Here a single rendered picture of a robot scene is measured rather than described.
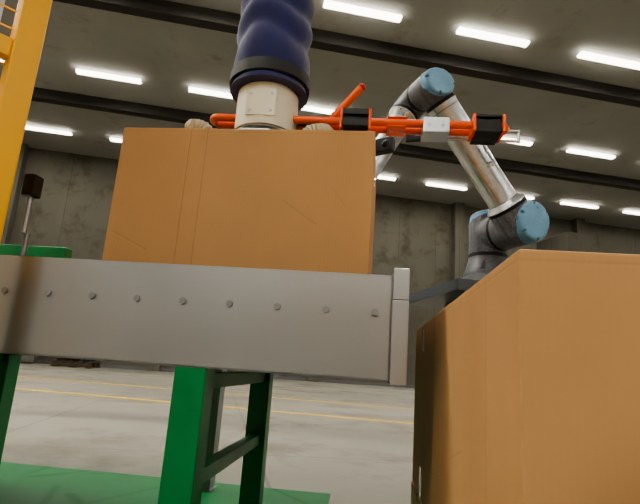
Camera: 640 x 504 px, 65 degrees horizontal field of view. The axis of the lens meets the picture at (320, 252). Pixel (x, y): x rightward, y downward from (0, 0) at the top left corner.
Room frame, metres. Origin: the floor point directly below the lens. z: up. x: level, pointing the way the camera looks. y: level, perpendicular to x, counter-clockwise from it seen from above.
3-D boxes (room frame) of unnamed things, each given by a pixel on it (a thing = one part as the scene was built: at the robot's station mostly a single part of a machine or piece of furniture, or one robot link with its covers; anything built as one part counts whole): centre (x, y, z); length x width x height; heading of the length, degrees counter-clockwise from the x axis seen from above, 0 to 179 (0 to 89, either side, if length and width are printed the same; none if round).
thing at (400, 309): (1.26, -0.19, 0.48); 0.70 x 0.03 x 0.15; 174
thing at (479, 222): (1.98, -0.68, 0.99); 0.17 x 0.15 x 0.18; 20
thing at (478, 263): (1.99, -0.68, 0.86); 0.19 x 0.19 x 0.10
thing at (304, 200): (1.29, 0.17, 0.75); 0.60 x 0.40 x 0.40; 83
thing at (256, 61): (1.31, 0.18, 1.19); 0.23 x 0.23 x 0.04
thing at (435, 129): (1.26, -0.29, 1.07); 0.07 x 0.07 x 0.04; 85
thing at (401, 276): (1.26, -0.19, 0.58); 0.70 x 0.03 x 0.06; 174
